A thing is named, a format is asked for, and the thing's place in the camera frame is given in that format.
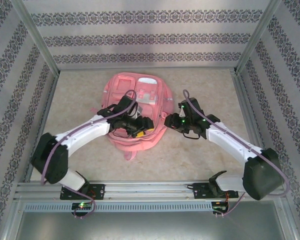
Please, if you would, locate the pink school backpack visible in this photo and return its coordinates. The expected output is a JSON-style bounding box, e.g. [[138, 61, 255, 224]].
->
[[101, 71, 175, 161]]

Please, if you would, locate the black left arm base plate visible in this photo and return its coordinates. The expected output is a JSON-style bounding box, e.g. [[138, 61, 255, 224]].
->
[[59, 183, 106, 201]]

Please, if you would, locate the aluminium frame post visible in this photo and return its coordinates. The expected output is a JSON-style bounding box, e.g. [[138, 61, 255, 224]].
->
[[11, 0, 61, 77], [233, 0, 283, 76]]

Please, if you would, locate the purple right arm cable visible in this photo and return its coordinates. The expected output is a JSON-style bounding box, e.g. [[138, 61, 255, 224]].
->
[[182, 89, 291, 218]]

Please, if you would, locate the slotted grey cable duct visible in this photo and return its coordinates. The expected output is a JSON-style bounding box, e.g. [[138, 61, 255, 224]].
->
[[23, 201, 228, 213]]

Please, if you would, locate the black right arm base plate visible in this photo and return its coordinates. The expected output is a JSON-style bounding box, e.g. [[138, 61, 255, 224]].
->
[[192, 181, 238, 200]]

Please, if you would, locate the aluminium side rail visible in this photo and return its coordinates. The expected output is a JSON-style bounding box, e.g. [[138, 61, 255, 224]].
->
[[24, 72, 60, 183], [229, 69, 276, 181]]

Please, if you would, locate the grey metal sheet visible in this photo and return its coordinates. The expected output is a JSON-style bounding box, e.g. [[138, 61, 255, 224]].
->
[[13, 199, 297, 240]]

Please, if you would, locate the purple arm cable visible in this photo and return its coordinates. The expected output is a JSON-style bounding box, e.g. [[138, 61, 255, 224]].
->
[[182, 89, 291, 218], [40, 89, 138, 220]]

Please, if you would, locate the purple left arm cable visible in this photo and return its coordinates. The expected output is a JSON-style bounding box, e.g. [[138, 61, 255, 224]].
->
[[40, 89, 138, 220]]

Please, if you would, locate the aluminium mounting rail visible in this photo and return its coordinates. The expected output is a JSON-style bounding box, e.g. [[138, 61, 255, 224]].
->
[[13, 181, 283, 201]]

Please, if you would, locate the thin black right camera cable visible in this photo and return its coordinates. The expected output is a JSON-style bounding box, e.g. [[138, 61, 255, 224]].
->
[[182, 131, 203, 141]]

